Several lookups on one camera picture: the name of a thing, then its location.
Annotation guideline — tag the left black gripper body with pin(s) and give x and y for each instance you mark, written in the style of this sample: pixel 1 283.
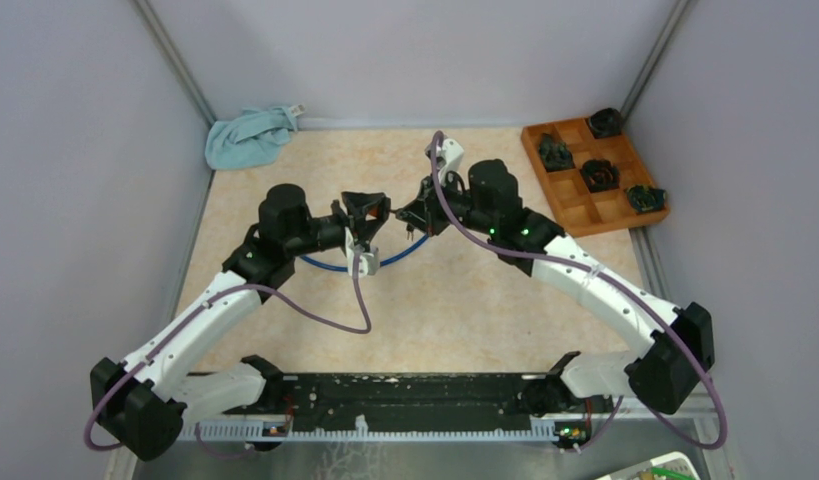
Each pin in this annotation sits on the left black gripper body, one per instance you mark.
pixel 337 224

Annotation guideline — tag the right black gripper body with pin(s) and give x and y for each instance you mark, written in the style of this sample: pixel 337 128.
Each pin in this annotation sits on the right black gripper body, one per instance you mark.
pixel 438 218

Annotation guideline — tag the blue cable lock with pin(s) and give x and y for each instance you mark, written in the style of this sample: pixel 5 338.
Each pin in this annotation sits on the blue cable lock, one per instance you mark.
pixel 386 262

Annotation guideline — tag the orange black padlock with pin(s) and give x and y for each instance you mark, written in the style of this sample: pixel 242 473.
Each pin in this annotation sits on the orange black padlock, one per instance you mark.
pixel 377 213

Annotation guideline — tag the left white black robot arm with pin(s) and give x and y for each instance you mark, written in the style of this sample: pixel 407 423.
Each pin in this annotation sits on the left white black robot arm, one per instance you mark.
pixel 143 402

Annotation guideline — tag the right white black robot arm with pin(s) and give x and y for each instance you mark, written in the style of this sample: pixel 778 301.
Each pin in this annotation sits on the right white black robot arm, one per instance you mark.
pixel 667 346

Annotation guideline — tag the dark green object left tray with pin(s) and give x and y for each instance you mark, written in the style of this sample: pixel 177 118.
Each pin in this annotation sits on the dark green object left tray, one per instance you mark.
pixel 554 155

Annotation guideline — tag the dark green object tray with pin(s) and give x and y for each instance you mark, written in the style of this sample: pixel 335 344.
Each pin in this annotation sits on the dark green object tray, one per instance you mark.
pixel 554 155
pixel 645 199

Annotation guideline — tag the light blue towel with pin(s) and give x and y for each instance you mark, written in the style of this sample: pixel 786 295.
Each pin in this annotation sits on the light blue towel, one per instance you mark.
pixel 253 139

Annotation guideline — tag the wooden compartment tray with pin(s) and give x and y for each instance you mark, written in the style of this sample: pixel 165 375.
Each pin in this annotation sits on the wooden compartment tray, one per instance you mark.
pixel 578 211

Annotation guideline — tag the dark object centre tray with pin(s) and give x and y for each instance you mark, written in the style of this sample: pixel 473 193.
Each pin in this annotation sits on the dark object centre tray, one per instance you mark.
pixel 600 175

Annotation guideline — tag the dark object top tray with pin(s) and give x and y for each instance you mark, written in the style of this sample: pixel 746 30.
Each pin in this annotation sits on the dark object top tray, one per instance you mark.
pixel 605 123

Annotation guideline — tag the dark green object right tray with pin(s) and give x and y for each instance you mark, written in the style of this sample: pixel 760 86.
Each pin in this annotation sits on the dark green object right tray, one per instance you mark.
pixel 645 199

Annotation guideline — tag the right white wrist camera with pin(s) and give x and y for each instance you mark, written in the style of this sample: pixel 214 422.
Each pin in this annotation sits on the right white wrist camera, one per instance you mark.
pixel 448 157

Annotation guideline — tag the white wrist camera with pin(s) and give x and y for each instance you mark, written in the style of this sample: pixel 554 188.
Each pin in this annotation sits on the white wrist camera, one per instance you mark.
pixel 362 259
pixel 448 157

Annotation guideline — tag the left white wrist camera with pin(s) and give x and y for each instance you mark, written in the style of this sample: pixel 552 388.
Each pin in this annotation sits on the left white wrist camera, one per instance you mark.
pixel 362 259

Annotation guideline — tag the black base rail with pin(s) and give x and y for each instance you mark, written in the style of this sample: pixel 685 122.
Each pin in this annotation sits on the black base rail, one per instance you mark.
pixel 422 403

